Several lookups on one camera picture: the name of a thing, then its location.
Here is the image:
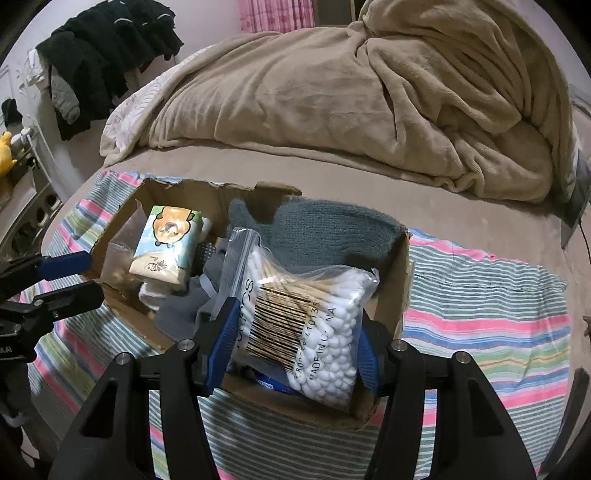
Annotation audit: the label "yellow plush toy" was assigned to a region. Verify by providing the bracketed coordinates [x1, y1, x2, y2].
[0, 131, 20, 179]

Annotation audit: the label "beige fleece blanket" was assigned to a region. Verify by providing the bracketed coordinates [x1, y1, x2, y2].
[100, 0, 581, 205]

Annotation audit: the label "pink curtain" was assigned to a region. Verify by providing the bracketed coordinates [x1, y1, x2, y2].
[238, 0, 315, 34]

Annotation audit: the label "grey hanging cloth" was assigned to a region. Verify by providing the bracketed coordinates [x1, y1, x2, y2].
[50, 71, 82, 126]

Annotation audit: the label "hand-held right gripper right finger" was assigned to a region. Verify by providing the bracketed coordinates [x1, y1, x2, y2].
[358, 309, 539, 480]

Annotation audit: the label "grey knit glove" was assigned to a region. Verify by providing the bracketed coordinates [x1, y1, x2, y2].
[196, 240, 232, 288]
[154, 272, 223, 341]

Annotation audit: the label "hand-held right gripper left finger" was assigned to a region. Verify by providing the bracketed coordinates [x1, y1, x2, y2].
[48, 296, 241, 480]

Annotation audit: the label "bag of cotton swabs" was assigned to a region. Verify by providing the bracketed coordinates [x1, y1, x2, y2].
[212, 227, 381, 410]

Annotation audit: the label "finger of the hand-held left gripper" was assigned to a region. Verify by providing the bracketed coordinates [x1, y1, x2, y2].
[0, 251, 94, 289]
[18, 279, 105, 322]

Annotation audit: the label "cartoon print tissue pack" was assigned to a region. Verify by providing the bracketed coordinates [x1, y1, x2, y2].
[128, 205, 214, 285]

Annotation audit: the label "striped cloth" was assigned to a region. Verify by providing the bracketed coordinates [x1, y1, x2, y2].
[28, 171, 572, 480]

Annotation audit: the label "cardboard box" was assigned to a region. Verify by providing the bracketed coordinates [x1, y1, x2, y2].
[90, 178, 415, 433]

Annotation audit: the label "black hanging clothes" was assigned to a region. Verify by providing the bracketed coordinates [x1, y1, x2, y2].
[36, 0, 185, 142]

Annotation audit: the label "white floral quilt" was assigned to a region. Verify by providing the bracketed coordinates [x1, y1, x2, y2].
[100, 69, 186, 161]

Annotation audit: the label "blue tissue pack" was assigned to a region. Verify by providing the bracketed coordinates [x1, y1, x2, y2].
[252, 367, 297, 394]

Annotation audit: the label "dark cloth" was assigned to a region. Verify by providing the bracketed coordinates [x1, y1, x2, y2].
[0, 98, 25, 128]

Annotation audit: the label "window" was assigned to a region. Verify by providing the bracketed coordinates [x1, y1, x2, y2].
[313, 0, 357, 27]

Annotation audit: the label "dark grey socks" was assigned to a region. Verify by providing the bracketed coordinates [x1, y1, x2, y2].
[228, 198, 403, 274]

